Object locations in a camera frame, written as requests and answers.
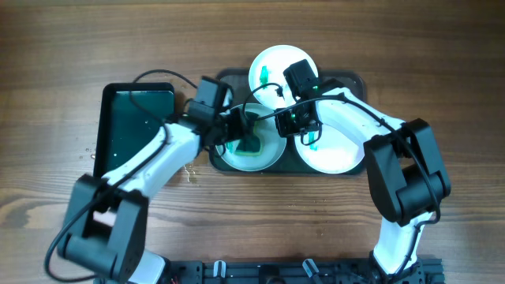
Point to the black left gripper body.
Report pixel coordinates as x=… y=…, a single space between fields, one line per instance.
x=240 y=125

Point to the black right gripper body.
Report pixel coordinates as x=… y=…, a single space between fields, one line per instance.
x=297 y=128

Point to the green yellow sponge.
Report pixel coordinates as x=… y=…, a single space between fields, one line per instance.
x=250 y=143

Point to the white plate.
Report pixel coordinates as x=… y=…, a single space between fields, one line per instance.
x=273 y=147
x=333 y=153
x=268 y=67

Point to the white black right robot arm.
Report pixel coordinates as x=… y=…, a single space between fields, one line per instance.
x=406 y=175

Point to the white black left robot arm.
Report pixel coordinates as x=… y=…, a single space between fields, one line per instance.
x=105 y=224

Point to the black plate tray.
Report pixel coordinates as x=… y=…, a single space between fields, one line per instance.
x=290 y=163

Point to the black water basin tray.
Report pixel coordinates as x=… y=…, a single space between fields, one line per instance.
x=124 y=129

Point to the white top plate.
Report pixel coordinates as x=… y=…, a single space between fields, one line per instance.
x=268 y=67

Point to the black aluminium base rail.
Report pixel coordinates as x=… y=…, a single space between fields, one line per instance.
x=308 y=271

